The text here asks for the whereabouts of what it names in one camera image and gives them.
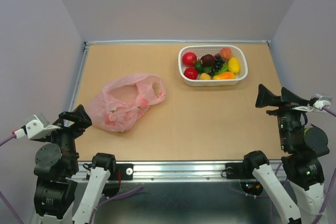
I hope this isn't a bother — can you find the pink plastic bag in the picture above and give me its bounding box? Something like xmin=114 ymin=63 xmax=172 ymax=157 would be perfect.
xmin=86 ymin=73 xmax=166 ymax=133

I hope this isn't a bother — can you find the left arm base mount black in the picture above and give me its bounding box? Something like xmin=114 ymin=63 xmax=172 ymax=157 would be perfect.
xmin=83 ymin=162 xmax=134 ymax=182

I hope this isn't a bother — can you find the red apple upper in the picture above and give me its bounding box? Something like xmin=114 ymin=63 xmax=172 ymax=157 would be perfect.
xmin=182 ymin=52 xmax=197 ymax=67

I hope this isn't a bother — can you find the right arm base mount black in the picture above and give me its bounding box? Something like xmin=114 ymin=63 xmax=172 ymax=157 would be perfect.
xmin=221 ymin=162 xmax=254 ymax=179

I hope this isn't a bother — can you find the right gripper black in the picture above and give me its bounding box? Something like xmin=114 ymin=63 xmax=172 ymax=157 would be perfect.
xmin=255 ymin=82 xmax=309 ymax=149

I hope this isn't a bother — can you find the orange yellow mango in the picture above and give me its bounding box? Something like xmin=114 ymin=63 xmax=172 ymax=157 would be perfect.
xmin=213 ymin=71 xmax=236 ymax=80

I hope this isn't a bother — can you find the green starfruit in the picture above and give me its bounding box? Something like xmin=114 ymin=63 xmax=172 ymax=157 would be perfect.
xmin=215 ymin=63 xmax=228 ymax=75

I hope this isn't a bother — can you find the red apple lower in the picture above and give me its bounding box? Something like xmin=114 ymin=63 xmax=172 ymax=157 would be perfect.
xmin=183 ymin=68 xmax=198 ymax=80

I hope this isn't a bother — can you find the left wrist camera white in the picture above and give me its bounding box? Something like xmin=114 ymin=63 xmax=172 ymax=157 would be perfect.
xmin=12 ymin=113 xmax=60 ymax=140

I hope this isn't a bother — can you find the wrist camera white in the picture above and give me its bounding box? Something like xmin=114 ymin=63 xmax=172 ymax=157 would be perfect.
xmin=12 ymin=113 xmax=60 ymax=140
xmin=293 ymin=93 xmax=333 ymax=113

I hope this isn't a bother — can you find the dark purple round fruit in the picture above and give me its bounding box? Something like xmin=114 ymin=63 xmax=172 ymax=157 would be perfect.
xmin=201 ymin=54 xmax=216 ymax=67

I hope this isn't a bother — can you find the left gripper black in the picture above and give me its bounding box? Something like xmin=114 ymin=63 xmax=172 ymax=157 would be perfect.
xmin=40 ymin=102 xmax=93 ymax=170

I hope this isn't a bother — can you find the aluminium front rail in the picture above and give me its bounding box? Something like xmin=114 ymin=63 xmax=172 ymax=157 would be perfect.
xmin=43 ymin=159 xmax=289 ymax=183

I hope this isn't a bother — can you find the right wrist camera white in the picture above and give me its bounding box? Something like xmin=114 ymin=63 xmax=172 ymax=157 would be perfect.
xmin=293 ymin=93 xmax=333 ymax=113

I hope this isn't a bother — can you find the green lime fruit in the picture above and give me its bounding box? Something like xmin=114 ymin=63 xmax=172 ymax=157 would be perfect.
xmin=194 ymin=60 xmax=204 ymax=73

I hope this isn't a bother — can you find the yellow starfruit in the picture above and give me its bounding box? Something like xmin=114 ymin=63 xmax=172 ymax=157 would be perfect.
xmin=199 ymin=73 xmax=212 ymax=80

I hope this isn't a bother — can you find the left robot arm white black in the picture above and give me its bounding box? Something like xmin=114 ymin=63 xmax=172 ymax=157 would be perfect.
xmin=27 ymin=105 xmax=117 ymax=223

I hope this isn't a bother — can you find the yellow lemon fruit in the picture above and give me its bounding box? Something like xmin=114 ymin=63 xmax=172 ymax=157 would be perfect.
xmin=227 ymin=57 xmax=240 ymax=74

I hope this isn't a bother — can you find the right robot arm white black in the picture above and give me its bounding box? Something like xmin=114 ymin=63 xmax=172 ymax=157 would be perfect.
xmin=241 ymin=84 xmax=332 ymax=223

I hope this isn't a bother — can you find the orange peach fruit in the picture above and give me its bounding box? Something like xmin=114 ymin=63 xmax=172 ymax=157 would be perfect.
xmin=219 ymin=47 xmax=232 ymax=61

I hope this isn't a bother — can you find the red apple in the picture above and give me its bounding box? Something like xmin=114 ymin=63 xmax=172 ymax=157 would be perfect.
xmin=182 ymin=52 xmax=197 ymax=67
xmin=183 ymin=68 xmax=198 ymax=80

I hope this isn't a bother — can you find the white plastic basket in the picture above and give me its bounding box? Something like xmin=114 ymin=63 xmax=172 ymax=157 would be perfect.
xmin=178 ymin=45 xmax=248 ymax=87

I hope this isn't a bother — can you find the dark grape bunch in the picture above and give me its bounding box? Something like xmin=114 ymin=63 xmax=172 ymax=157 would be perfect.
xmin=209 ymin=54 xmax=225 ymax=77

